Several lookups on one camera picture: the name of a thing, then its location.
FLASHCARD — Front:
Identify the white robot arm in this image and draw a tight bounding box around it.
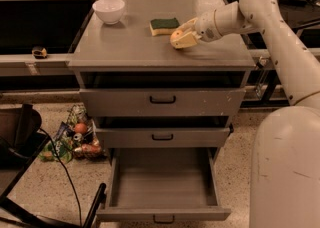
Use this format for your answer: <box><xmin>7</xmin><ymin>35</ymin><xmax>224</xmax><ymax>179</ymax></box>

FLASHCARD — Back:
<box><xmin>170</xmin><ymin>0</ymin><xmax>320</xmax><ymax>228</ymax></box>

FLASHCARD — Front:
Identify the grey drawer cabinet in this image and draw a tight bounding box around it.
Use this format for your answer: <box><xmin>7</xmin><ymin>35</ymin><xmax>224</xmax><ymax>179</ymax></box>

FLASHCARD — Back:
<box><xmin>68</xmin><ymin>0</ymin><xmax>257</xmax><ymax>223</ymax></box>

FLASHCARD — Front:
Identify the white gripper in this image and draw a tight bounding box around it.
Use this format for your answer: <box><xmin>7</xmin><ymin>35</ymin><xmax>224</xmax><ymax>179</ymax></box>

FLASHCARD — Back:
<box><xmin>170</xmin><ymin>11</ymin><xmax>221</xmax><ymax>49</ymax></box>

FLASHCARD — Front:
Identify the grey bottom drawer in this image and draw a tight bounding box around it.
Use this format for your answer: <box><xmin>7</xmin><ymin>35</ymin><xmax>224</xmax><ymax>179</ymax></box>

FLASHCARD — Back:
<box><xmin>97</xmin><ymin>148</ymin><xmax>231</xmax><ymax>224</ymax></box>

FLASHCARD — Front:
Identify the black folding chair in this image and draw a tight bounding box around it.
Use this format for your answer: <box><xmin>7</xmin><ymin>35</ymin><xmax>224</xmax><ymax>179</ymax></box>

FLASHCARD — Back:
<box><xmin>0</xmin><ymin>104</ymin><xmax>106</xmax><ymax>228</ymax></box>

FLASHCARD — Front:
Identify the orange fruit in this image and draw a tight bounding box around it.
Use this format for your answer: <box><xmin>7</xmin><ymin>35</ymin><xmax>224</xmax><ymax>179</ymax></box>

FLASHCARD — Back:
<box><xmin>170</xmin><ymin>30</ymin><xmax>183</xmax><ymax>40</ymax></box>

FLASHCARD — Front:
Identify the grey drawer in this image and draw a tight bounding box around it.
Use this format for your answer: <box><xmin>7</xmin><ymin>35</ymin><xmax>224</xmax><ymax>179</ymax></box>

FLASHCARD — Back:
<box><xmin>80</xmin><ymin>71</ymin><xmax>245</xmax><ymax>117</ymax></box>
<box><xmin>97</xmin><ymin>148</ymin><xmax>231</xmax><ymax>224</ymax></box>
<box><xmin>96</xmin><ymin>116</ymin><xmax>233</xmax><ymax>148</ymax></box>

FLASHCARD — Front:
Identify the grey middle drawer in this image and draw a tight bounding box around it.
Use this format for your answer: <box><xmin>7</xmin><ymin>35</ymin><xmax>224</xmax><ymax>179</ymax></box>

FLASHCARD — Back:
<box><xmin>96</xmin><ymin>116</ymin><xmax>233</xmax><ymax>148</ymax></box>

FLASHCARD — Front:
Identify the green yellow sponge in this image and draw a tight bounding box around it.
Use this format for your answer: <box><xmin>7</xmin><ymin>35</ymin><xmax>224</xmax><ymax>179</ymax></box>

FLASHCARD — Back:
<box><xmin>149</xmin><ymin>18</ymin><xmax>180</xmax><ymax>36</ymax></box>

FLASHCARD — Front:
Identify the yellow black tape measure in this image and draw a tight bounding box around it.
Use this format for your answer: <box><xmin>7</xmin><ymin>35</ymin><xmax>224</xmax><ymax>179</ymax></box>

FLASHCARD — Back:
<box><xmin>32</xmin><ymin>46</ymin><xmax>47</xmax><ymax>59</ymax></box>

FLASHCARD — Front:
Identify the grey top drawer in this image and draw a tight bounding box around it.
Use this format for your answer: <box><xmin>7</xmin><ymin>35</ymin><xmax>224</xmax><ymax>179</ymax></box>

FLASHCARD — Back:
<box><xmin>80</xmin><ymin>71</ymin><xmax>245</xmax><ymax>117</ymax></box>

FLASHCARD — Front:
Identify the white bowl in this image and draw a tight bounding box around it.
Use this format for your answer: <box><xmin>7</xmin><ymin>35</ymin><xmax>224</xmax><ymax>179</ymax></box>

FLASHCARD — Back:
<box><xmin>92</xmin><ymin>0</ymin><xmax>125</xmax><ymax>24</ymax></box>

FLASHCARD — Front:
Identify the black cable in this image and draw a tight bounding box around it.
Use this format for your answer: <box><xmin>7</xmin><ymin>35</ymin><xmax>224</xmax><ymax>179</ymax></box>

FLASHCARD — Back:
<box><xmin>39</xmin><ymin>127</ymin><xmax>83</xmax><ymax>228</ymax></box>

